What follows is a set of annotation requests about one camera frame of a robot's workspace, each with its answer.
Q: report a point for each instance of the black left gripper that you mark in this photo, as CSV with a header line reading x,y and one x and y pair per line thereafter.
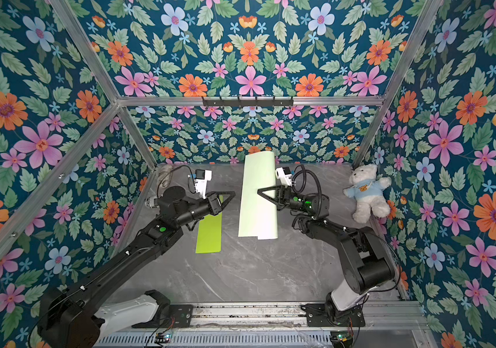
x,y
211,204

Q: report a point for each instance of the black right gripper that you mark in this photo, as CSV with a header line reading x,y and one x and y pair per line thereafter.
x,y
280,196

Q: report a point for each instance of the pale green paper sheet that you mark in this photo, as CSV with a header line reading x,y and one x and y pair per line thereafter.
x,y
258,216

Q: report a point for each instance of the bright lime green paper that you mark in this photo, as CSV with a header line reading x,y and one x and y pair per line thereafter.
x,y
209,238

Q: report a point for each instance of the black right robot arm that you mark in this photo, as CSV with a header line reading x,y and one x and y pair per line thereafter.
x,y
364,259

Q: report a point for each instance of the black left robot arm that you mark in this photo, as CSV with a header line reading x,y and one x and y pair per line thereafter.
x,y
68,318

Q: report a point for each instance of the white teddy bear blue shirt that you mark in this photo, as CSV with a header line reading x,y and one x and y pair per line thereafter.
x,y
368,192

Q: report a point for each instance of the left small circuit board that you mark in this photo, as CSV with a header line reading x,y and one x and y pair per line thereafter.
x,y
162,338

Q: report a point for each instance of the small circuit board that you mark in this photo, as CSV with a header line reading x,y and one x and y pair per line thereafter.
x,y
341,339
162,338

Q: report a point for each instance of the right small circuit board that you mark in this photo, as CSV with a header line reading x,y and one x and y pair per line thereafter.
x,y
341,339

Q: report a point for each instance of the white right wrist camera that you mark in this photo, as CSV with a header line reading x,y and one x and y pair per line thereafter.
x,y
284,175

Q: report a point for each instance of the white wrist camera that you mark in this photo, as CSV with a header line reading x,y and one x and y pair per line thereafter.
x,y
201,180
284,175

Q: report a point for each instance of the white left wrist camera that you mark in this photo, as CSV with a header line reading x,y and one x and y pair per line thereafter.
x,y
201,180

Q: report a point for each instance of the black hook rail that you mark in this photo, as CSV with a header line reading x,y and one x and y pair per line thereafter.
x,y
239,102

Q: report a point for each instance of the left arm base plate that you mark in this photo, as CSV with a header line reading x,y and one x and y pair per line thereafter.
x,y
178,314

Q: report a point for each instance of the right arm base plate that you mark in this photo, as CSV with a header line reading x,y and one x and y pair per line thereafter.
x,y
326,315

